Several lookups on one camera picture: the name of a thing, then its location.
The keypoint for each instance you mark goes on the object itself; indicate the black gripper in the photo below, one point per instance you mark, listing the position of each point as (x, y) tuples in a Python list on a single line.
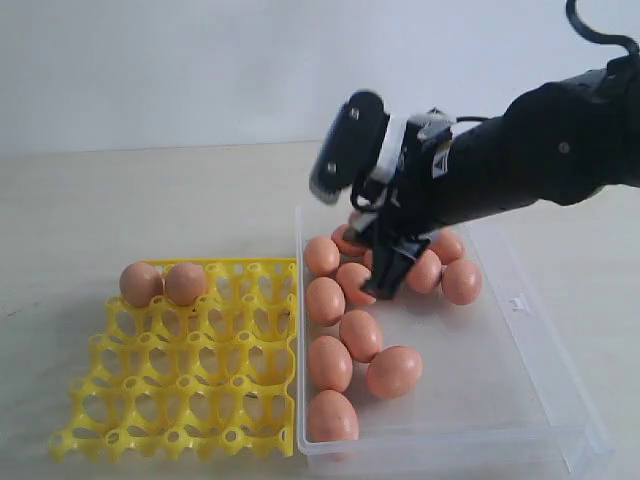
[(440, 180)]

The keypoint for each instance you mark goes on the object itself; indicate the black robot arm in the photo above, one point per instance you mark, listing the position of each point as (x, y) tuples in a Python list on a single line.
[(561, 142)]

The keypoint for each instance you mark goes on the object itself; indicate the clear plastic container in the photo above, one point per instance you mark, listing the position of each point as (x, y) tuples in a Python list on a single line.
[(498, 397)]

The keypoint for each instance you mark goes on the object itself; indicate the brown egg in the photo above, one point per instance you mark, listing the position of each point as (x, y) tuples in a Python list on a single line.
[(332, 417), (325, 301), (329, 363), (462, 282), (321, 256), (139, 283), (345, 247), (184, 283), (425, 275), (448, 246), (351, 277), (367, 259), (394, 372), (361, 334)]

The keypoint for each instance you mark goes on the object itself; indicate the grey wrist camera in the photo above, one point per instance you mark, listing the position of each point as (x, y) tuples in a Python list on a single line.
[(350, 150)]

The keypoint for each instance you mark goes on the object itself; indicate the yellow plastic egg tray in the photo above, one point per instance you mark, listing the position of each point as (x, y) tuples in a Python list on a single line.
[(211, 379)]

